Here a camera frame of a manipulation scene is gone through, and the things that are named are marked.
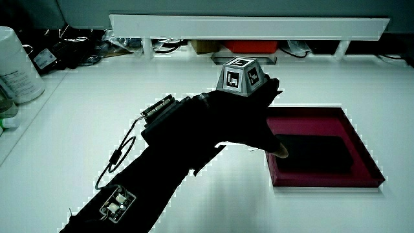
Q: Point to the person's left hand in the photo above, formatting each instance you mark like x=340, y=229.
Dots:
x=239, y=116

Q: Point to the black battery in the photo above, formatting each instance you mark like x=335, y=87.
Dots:
x=317, y=153

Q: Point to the red square plate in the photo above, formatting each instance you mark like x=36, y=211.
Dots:
x=362, y=136

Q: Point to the person's left forearm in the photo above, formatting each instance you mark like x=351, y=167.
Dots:
x=161, y=155

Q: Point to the red box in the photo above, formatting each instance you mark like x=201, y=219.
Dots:
x=250, y=46

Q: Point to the brown cardboard box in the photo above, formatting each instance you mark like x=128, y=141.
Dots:
x=204, y=46

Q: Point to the white desk shelf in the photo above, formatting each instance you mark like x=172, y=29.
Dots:
x=246, y=28

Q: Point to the clear plastic bag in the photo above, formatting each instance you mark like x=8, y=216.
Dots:
x=118, y=43

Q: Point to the white labelled canister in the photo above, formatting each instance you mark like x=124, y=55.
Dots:
x=17, y=68

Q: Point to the small white green tube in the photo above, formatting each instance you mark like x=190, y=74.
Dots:
x=9, y=123

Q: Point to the clear green bottle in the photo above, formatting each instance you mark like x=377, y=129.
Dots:
x=6, y=105

